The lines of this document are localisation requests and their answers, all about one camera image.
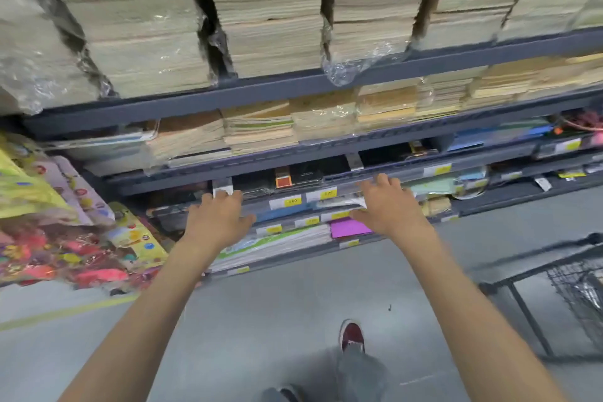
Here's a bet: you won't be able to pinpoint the person's dark shoe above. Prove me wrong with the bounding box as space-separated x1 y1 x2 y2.
260 384 303 402

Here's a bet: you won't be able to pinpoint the person's left hand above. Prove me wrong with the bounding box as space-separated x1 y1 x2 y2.
186 191 258 254

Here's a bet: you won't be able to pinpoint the dark grey metal shelving unit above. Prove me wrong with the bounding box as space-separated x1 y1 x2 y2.
21 27 603 280

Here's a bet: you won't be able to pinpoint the yellow cartoon sticker packet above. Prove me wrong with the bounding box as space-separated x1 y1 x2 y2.
105 201 169 271

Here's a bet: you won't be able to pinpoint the person's right hand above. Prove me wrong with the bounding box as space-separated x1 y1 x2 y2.
350 174 427 239

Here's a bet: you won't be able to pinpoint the person's red shoe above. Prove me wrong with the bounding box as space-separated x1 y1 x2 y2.
339 319 366 354

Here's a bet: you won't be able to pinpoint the green and white paper pack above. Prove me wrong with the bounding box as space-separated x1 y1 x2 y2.
206 224 333 274

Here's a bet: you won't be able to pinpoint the light green paper pack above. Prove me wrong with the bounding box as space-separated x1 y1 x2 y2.
409 177 455 198

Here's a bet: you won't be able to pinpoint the person's grey trouser leg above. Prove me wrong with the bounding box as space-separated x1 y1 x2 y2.
335 345 393 402

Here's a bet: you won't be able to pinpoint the purple paper pack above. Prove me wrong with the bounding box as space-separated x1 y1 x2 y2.
330 218 374 240

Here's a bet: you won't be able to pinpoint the row of yellow notebook piles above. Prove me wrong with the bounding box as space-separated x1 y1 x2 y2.
45 52 603 171

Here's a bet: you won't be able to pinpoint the yellow green sticker packet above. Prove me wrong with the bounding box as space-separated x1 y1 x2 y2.
0 132 76 224

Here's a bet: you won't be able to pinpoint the person's right forearm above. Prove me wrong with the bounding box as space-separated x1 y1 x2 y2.
391 220 572 402

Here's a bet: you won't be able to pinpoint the row of yellow price labels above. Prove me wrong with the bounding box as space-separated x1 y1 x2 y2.
212 137 589 276

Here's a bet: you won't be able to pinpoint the blue paper sheets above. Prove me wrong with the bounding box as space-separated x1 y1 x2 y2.
447 125 554 152

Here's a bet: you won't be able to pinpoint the pink patterned sticker packet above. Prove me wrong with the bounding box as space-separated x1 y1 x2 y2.
51 156 117 226

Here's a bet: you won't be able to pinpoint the pile of red pink packets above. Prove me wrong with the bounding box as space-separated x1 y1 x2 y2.
0 215 161 294

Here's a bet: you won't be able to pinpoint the black wire shopping cart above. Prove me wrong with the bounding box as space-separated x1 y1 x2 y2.
478 233 603 363

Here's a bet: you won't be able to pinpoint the person's left forearm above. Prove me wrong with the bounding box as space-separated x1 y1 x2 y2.
59 230 227 402

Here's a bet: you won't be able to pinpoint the row of beige paper stacks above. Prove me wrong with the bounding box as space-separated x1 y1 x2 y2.
0 0 603 116

